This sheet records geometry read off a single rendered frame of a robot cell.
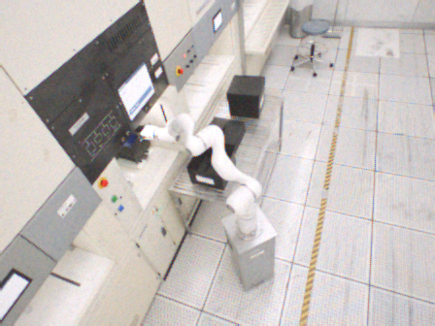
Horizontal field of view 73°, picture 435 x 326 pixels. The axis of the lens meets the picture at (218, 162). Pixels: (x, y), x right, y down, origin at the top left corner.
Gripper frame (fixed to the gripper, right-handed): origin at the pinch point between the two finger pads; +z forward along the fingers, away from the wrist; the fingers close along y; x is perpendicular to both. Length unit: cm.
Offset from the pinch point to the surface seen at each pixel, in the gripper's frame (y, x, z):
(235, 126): 52, -34, -52
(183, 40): 59, 36, -17
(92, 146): -49, 37, -17
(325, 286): -25, -120, -145
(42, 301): -112, -34, 13
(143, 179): -18.7, -32.7, -2.9
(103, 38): -12, 73, -17
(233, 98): 75, -23, -44
